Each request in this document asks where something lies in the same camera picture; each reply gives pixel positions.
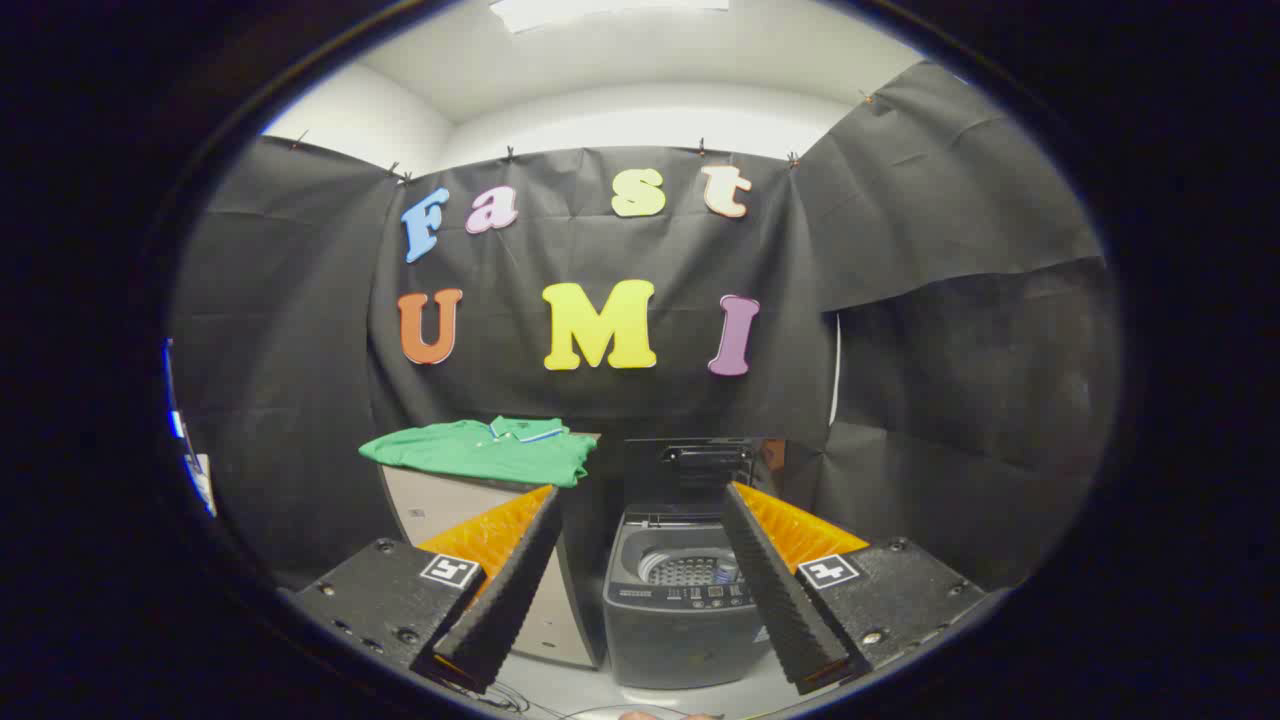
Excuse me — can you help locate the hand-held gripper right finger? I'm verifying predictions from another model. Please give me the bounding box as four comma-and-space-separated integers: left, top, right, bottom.
720, 481, 989, 697

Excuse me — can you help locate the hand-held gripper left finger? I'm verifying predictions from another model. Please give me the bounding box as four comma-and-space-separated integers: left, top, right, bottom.
288, 484, 566, 695

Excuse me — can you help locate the grey washing machine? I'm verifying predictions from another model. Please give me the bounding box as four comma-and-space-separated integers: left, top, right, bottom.
602, 508, 776, 691

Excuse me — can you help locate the dark washing machine lid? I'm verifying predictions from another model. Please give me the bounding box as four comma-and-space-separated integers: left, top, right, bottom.
622, 436, 761, 521

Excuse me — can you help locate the green polo shirt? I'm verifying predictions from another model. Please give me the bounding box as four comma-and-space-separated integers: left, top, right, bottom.
358, 416, 599, 489

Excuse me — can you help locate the white blue printed sheet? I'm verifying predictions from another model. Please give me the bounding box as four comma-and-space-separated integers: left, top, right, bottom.
165, 340, 219, 517

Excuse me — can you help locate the black backdrop cloth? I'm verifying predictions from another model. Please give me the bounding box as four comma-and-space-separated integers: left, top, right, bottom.
168, 62, 1121, 591

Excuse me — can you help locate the ceiling light panel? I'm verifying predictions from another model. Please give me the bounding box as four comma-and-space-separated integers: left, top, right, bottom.
490, 0, 731, 33

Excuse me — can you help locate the black cable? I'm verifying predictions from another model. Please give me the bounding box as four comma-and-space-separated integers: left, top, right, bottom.
470, 680, 561, 717

